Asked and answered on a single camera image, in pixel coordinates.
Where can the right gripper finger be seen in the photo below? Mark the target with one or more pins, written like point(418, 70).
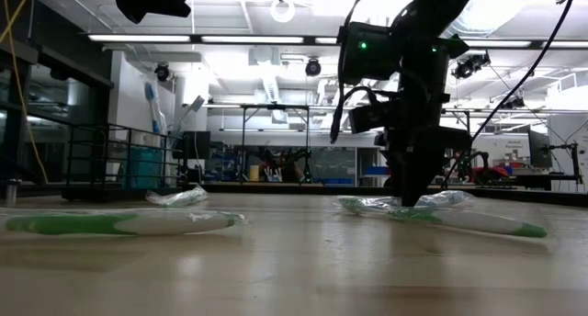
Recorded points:
point(400, 173)
point(422, 173)

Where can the green toothbrush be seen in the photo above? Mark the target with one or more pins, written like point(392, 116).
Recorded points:
point(482, 223)
point(69, 224)

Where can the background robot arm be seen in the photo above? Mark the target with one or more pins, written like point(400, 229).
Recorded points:
point(305, 162)
point(473, 162)

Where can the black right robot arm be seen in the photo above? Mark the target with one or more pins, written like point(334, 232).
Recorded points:
point(427, 13)

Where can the blue storage bin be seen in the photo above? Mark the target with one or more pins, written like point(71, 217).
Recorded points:
point(507, 170)
point(377, 170)

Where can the long ceiling light strip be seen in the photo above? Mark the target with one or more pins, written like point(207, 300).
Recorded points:
point(252, 39)

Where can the black monitor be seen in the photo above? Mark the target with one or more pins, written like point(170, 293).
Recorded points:
point(539, 150)

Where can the yellow cup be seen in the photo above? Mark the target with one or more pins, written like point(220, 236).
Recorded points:
point(254, 172)

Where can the black box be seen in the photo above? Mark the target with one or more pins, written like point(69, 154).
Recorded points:
point(197, 145)

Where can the small crumpled plastic wrapper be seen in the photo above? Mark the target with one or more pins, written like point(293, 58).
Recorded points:
point(179, 198)

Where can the black workstation frame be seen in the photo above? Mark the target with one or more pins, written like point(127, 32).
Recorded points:
point(275, 106)
point(468, 132)

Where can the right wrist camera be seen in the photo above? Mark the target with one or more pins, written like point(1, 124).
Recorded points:
point(367, 118)

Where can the black ceiling camera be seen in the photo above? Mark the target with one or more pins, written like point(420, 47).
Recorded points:
point(313, 67)
point(161, 72)
point(512, 104)
point(469, 66)

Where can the black aluminium table frame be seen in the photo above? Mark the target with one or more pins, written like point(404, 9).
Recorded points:
point(528, 195)

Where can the silver metal post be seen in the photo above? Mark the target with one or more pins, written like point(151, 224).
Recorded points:
point(11, 194)

